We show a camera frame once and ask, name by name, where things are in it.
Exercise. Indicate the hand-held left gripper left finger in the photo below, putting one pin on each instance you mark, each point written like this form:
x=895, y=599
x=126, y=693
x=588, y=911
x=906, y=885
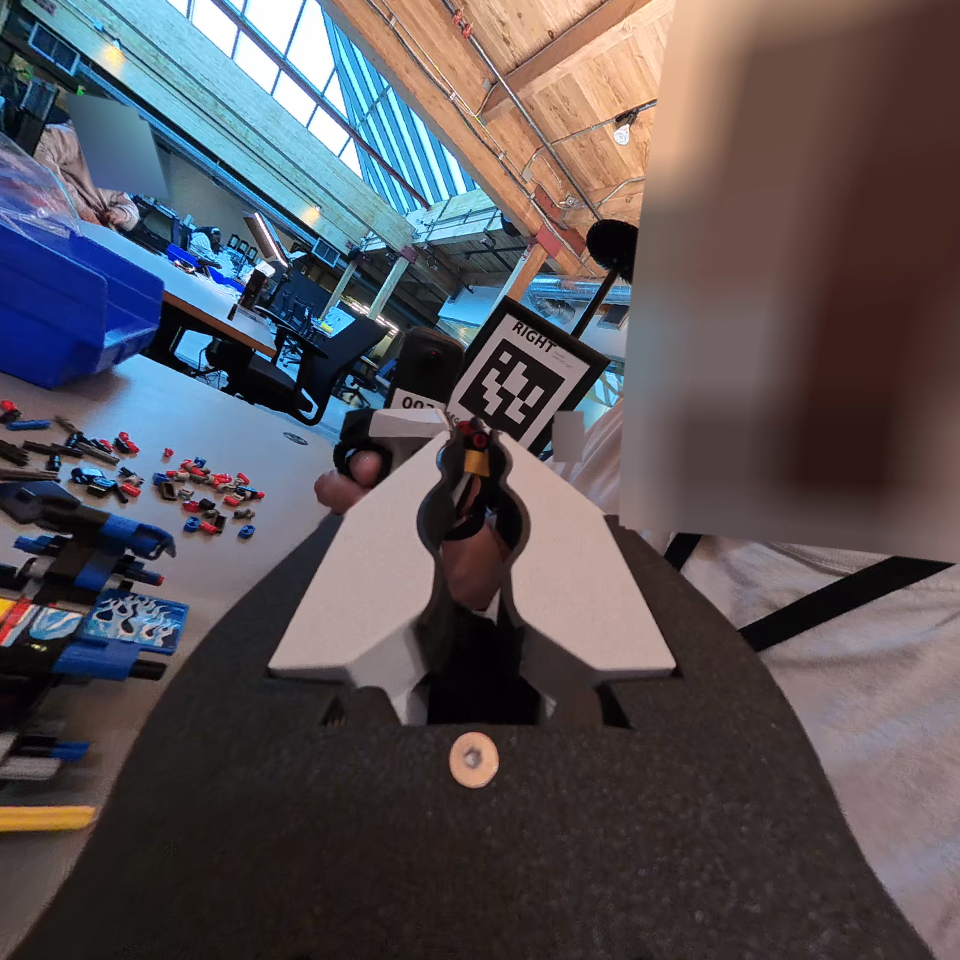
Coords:
x=352, y=592

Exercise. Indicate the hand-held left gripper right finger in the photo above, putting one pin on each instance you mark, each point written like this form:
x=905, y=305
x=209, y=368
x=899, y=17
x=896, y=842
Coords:
x=592, y=600

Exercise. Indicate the small black yellow lego assembly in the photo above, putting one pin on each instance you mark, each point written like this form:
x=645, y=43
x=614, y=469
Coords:
x=476, y=461

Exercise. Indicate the flame sticker lego vehicle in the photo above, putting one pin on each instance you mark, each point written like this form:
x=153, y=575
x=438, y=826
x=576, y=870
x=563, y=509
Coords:
x=127, y=622

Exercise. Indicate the scattered red blue lego pieces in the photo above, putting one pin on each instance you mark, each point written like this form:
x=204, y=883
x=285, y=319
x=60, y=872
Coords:
x=217, y=480

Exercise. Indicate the pile of black lego beams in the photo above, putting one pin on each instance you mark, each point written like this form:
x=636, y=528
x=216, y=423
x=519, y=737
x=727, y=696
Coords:
x=45, y=454

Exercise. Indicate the person's right hand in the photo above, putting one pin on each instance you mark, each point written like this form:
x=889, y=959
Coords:
x=472, y=570

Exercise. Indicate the black office chair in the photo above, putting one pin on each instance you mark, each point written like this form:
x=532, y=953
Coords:
x=330, y=360

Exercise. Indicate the wooden edge desk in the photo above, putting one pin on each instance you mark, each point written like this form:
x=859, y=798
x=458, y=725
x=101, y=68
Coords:
x=217, y=304

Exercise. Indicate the black fuzzy microphone on pole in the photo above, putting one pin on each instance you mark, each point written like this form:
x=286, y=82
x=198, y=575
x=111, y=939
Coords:
x=611, y=244

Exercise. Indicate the person's white shirt torso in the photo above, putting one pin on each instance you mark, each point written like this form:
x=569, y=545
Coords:
x=862, y=712

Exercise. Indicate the white ceiling fixture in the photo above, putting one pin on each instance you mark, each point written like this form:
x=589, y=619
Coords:
x=623, y=133

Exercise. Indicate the blue plastic storage bin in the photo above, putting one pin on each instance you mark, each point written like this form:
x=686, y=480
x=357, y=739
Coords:
x=60, y=315

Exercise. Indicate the yellow flat bar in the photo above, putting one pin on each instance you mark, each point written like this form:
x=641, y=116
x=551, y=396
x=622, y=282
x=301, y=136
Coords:
x=45, y=817

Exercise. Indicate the clear plastic bag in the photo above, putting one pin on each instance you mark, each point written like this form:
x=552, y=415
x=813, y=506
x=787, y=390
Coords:
x=30, y=187

